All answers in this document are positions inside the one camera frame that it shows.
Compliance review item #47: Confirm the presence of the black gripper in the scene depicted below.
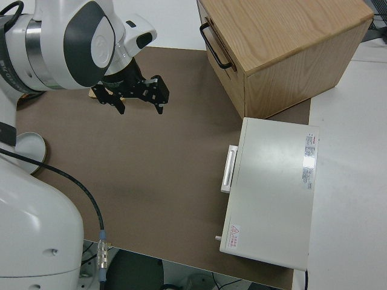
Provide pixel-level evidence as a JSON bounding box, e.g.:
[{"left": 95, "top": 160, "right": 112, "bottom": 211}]
[{"left": 91, "top": 58, "right": 171, "bottom": 116}]

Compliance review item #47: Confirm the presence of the gray plate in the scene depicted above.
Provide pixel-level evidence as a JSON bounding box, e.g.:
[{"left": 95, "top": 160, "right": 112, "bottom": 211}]
[{"left": 14, "top": 132, "right": 50, "bottom": 176}]

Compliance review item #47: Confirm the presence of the brown table mat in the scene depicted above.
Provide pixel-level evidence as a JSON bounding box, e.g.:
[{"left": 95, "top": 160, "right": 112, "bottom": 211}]
[{"left": 15, "top": 47, "right": 312, "bottom": 290}]

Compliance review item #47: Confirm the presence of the large wooden box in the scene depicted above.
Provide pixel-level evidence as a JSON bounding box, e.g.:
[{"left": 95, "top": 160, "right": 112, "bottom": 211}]
[{"left": 196, "top": 0, "right": 374, "bottom": 120}]

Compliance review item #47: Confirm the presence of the white toaster oven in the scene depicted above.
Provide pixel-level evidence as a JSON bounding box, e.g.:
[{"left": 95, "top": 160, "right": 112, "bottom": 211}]
[{"left": 213, "top": 117, "right": 320, "bottom": 271}]

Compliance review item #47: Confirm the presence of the black box handle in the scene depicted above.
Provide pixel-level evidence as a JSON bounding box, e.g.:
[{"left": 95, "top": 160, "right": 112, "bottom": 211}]
[{"left": 199, "top": 23, "right": 233, "bottom": 70}]

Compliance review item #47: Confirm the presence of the black arm base cable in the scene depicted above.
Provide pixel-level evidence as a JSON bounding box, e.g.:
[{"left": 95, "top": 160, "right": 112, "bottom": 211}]
[{"left": 0, "top": 147, "right": 112, "bottom": 284}]

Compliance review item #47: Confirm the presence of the black arm wrist cable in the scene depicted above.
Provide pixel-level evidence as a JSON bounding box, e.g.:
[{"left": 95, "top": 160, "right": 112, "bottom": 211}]
[{"left": 0, "top": 1, "right": 24, "bottom": 31}]

